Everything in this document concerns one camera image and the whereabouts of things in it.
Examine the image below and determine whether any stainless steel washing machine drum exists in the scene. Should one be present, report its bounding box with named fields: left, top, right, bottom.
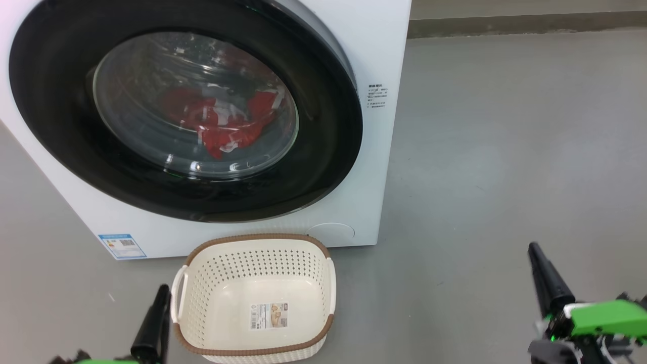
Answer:
left=93, top=32, right=300, bottom=180

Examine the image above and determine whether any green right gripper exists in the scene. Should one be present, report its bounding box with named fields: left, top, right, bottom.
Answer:
left=528, top=242, right=647, bottom=364

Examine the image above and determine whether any white front-load washing machine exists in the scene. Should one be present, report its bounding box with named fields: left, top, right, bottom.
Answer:
left=0, top=0, right=412, bottom=261

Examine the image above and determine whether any blue energy label sticker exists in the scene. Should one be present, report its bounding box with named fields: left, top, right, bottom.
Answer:
left=98, top=233, right=148, bottom=260

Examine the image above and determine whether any round white filter cover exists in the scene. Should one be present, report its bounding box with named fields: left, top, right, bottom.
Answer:
left=305, top=222, right=356, bottom=243

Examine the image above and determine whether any round black glass washer door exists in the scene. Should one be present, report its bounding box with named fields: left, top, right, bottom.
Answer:
left=9, top=0, right=363, bottom=223

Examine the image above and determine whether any cream laundry basket brown rim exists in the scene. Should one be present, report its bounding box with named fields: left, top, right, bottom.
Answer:
left=170, top=233, right=337, bottom=364

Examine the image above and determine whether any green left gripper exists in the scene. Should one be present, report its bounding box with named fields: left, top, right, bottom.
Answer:
left=48, top=285, right=172, bottom=364

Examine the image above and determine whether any printed product label sticker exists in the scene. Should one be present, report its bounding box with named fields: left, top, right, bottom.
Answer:
left=249, top=302, right=289, bottom=331

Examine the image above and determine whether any red and white garment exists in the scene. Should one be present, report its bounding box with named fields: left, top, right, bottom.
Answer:
left=161, top=86, right=287, bottom=160

